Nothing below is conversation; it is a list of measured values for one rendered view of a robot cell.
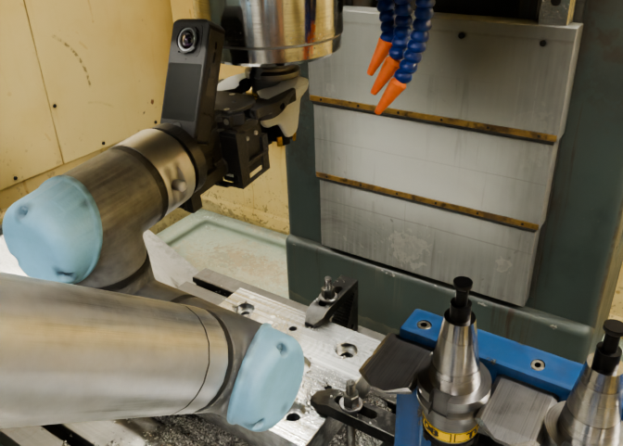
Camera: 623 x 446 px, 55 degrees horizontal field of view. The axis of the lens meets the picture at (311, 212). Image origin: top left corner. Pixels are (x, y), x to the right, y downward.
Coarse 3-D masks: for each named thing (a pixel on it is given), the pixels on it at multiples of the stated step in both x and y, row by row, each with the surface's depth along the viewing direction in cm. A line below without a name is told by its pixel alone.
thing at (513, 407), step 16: (496, 384) 53; (512, 384) 53; (528, 384) 53; (496, 400) 51; (512, 400) 51; (528, 400) 51; (544, 400) 51; (480, 416) 50; (496, 416) 50; (512, 416) 50; (528, 416) 49; (544, 416) 49; (496, 432) 48; (512, 432) 48; (528, 432) 48
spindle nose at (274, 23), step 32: (192, 0) 63; (224, 0) 58; (256, 0) 57; (288, 0) 57; (320, 0) 59; (256, 32) 58; (288, 32) 59; (320, 32) 60; (256, 64) 60; (288, 64) 60
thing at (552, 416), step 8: (552, 408) 49; (560, 408) 49; (552, 416) 48; (544, 424) 48; (552, 424) 48; (544, 432) 48; (552, 432) 47; (544, 440) 48; (552, 440) 46; (560, 440) 46
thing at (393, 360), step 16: (384, 352) 57; (400, 352) 57; (416, 352) 57; (432, 352) 57; (368, 368) 55; (384, 368) 55; (400, 368) 55; (416, 368) 55; (384, 384) 53; (400, 384) 53; (416, 384) 53
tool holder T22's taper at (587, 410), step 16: (592, 368) 43; (576, 384) 45; (592, 384) 43; (608, 384) 43; (576, 400) 45; (592, 400) 44; (608, 400) 43; (560, 416) 47; (576, 416) 45; (592, 416) 44; (608, 416) 44; (560, 432) 47; (576, 432) 45; (592, 432) 44; (608, 432) 44
